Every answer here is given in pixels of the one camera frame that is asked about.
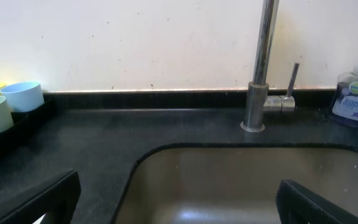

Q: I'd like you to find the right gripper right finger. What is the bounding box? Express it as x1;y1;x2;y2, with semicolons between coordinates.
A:
275;179;358;224

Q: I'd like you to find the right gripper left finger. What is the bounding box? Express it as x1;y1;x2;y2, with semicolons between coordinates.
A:
0;169;82;224

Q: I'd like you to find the black tray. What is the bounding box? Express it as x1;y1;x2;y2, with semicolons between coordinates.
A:
0;98;57;170

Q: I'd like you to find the steel sink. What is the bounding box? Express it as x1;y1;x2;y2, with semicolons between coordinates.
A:
110;142;358;224

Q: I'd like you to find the blue cup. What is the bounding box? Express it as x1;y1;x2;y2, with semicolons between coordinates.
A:
0;80;45;113

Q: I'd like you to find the steel tap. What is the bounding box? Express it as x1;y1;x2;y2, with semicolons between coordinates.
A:
240;0;300;133

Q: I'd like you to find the blue soap bottle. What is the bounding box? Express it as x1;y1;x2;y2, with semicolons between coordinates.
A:
328;61;358;130

